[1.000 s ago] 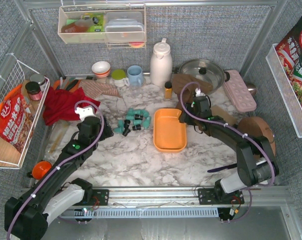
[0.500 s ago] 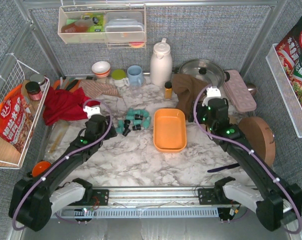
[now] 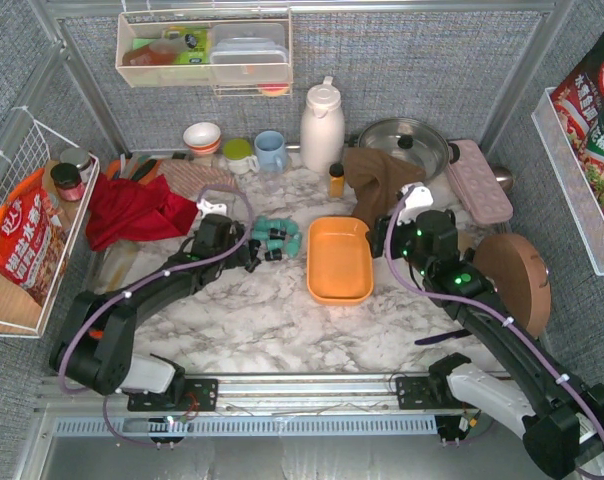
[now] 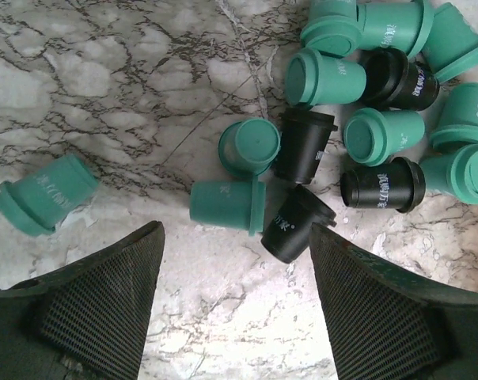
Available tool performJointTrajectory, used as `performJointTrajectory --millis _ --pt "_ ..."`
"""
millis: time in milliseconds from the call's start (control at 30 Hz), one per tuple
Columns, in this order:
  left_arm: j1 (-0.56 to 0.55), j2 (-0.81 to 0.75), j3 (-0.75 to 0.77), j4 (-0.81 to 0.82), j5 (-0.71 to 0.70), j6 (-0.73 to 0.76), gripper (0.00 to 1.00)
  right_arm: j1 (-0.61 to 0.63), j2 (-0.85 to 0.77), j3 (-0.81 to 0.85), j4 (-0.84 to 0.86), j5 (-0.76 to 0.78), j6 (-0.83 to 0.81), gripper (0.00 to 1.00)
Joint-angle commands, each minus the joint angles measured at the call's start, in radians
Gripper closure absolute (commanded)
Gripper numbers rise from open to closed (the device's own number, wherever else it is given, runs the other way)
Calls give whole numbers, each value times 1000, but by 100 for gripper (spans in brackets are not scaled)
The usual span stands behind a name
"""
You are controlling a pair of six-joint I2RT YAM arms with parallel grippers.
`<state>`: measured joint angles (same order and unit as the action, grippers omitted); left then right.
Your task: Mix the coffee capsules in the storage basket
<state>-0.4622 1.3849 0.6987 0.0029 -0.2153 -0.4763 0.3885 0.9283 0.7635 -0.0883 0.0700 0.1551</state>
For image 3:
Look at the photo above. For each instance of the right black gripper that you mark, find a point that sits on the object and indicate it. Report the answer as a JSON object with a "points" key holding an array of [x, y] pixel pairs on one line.
{"points": [[378, 236]]}

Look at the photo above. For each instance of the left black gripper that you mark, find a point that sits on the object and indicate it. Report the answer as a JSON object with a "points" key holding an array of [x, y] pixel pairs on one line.
{"points": [[252, 248]]}

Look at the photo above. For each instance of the orange plastic storage basket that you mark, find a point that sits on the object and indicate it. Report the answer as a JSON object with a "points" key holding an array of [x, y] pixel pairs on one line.
{"points": [[339, 262]]}

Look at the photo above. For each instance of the brown cork mat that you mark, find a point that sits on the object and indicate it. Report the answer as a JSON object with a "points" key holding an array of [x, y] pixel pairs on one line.
{"points": [[465, 242]]}

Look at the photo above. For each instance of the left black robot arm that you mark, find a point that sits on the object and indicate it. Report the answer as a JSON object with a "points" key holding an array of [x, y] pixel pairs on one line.
{"points": [[95, 345]]}

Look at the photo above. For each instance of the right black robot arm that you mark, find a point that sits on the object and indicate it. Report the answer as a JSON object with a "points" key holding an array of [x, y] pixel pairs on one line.
{"points": [[558, 416]]}

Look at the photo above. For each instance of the black coffee capsule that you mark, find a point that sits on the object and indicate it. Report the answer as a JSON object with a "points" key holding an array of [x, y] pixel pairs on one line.
{"points": [[254, 263]]}

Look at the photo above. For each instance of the striped beige cloth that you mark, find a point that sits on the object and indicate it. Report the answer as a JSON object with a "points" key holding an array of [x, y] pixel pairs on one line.
{"points": [[187, 178]]}

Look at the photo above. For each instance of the pink egg tray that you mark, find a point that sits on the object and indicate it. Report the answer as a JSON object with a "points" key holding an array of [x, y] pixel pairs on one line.
{"points": [[474, 183]]}

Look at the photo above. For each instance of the teal capsule right edge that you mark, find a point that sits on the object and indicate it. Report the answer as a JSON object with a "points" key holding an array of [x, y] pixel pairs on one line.
{"points": [[293, 245]]}

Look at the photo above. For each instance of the brown towel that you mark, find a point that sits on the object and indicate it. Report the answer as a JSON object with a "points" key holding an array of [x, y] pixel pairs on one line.
{"points": [[376, 177]]}

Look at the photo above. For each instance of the green lidded white cup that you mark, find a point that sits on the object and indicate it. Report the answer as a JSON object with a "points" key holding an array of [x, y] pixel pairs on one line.
{"points": [[239, 156]]}

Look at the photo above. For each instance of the white orange striped bowl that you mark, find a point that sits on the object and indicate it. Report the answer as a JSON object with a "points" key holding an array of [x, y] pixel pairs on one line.
{"points": [[203, 138]]}

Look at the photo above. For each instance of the round wooden board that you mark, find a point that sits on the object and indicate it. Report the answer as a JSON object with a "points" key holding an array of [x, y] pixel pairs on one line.
{"points": [[520, 276]]}

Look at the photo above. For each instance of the steel pot with lid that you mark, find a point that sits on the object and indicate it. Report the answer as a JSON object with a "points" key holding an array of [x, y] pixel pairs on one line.
{"points": [[412, 141]]}

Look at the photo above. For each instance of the red cloth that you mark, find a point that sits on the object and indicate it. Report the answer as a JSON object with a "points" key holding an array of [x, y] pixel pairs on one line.
{"points": [[122, 209]]}

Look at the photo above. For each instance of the blue mug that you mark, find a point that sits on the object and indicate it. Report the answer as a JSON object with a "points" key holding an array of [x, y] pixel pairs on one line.
{"points": [[270, 150]]}

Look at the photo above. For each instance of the orange spice bottle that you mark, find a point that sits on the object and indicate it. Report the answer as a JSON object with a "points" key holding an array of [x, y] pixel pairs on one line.
{"points": [[336, 180]]}

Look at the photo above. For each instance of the white thermos jug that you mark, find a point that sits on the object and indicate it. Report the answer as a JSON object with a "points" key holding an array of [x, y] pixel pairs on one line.
{"points": [[322, 129]]}

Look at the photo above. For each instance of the silver lidded jar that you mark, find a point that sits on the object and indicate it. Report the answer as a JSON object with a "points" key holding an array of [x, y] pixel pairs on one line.
{"points": [[81, 159]]}

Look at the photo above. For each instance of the dark lidded jar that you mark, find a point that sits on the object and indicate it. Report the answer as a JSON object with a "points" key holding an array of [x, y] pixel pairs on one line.
{"points": [[68, 182]]}

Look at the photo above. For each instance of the clear plastic food containers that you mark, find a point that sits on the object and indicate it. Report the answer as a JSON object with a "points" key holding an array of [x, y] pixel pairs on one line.
{"points": [[249, 53]]}

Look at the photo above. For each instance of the red seasoning bag left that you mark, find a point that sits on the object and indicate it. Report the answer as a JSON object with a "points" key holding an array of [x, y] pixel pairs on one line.
{"points": [[31, 245]]}

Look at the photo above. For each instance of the green drink bottle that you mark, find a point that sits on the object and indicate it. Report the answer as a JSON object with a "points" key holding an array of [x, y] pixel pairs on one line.
{"points": [[197, 41]]}

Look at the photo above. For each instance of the red seasoning bags right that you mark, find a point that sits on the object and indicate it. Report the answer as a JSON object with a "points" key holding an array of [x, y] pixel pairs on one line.
{"points": [[579, 104]]}

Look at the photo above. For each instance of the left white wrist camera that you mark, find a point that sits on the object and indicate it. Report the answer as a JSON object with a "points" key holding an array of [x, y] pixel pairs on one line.
{"points": [[207, 208]]}

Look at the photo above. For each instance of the purple spatula handle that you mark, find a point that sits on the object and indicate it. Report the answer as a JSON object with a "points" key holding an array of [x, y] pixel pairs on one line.
{"points": [[435, 339]]}

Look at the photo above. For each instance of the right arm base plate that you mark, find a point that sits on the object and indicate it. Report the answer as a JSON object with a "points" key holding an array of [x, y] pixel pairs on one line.
{"points": [[415, 393]]}

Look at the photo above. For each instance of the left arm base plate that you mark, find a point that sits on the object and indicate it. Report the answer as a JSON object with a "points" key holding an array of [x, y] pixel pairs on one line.
{"points": [[190, 395]]}

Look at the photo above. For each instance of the white wire basket right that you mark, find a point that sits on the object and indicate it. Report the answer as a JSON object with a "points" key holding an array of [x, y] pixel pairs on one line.
{"points": [[585, 211]]}

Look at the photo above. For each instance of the white wire basket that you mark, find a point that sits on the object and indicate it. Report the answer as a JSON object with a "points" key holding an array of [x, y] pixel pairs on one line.
{"points": [[20, 315], [585, 211]]}

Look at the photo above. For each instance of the cream wall storage rack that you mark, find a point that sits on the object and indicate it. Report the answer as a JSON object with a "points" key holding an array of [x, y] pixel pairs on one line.
{"points": [[145, 59]]}

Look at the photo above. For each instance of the white wire basket left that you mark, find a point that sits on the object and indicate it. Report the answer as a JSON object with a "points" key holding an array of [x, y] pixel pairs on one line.
{"points": [[20, 315]]}

